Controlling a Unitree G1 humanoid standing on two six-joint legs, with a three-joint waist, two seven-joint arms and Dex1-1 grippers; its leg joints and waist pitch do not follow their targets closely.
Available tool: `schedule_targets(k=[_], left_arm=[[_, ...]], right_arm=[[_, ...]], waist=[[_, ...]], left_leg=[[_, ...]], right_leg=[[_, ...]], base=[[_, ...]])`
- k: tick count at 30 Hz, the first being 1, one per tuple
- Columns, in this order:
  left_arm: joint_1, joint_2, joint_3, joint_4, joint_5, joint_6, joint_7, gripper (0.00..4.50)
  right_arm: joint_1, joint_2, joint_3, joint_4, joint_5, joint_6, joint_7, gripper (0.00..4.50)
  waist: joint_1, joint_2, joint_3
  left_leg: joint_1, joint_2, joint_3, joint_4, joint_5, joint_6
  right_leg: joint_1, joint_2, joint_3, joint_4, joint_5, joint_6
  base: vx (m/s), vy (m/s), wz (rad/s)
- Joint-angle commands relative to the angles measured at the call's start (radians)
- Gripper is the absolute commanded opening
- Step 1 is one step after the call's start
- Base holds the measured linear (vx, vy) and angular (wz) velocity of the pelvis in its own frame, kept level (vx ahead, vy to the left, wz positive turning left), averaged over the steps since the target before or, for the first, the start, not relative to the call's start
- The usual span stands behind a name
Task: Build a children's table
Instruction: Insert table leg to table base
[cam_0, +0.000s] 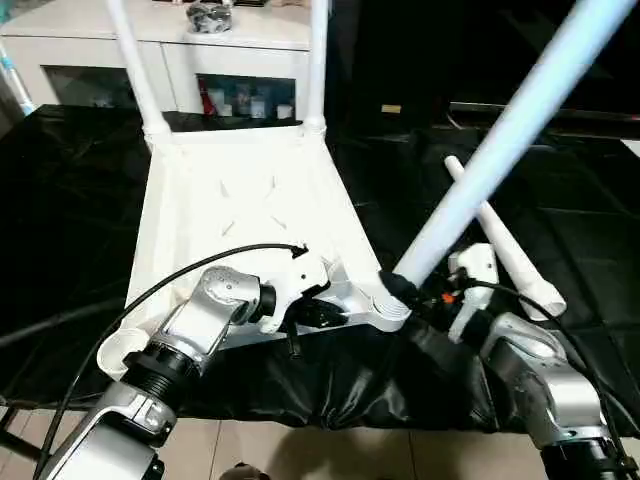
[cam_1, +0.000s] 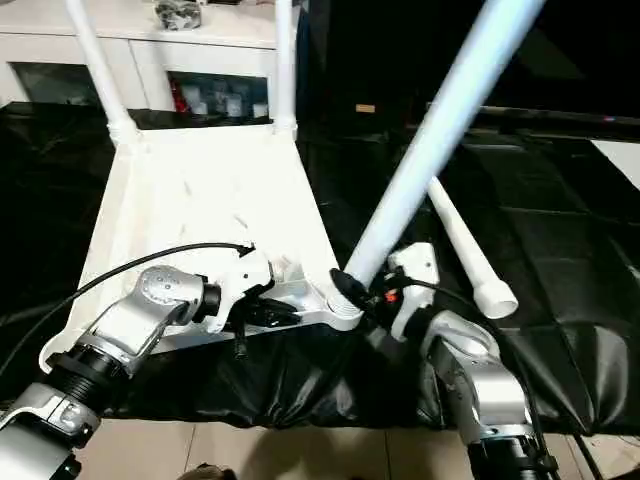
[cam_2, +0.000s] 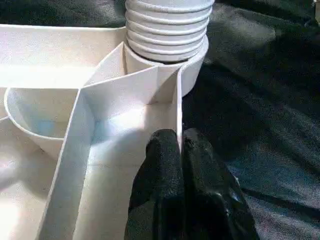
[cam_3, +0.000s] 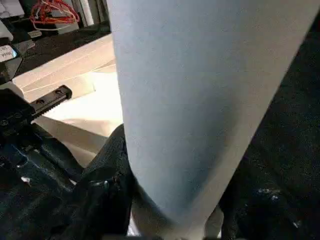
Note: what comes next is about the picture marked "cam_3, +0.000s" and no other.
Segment red wire coil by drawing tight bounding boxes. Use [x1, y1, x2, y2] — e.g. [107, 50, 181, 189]
[30, 0, 81, 30]

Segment white plastic table top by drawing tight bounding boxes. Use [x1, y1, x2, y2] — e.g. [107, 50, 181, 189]
[12, 34, 127, 169]

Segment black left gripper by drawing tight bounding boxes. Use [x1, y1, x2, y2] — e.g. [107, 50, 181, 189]
[0, 85, 86, 201]

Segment white plastic table leg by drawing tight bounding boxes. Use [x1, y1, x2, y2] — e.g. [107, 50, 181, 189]
[106, 0, 320, 239]

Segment black work mat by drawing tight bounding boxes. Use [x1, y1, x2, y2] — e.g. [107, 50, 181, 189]
[0, 22, 320, 240]

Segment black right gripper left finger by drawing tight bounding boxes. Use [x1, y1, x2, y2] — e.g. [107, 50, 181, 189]
[60, 125, 137, 240]

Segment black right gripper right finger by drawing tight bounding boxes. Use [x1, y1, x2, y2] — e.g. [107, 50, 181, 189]
[219, 152, 320, 240]

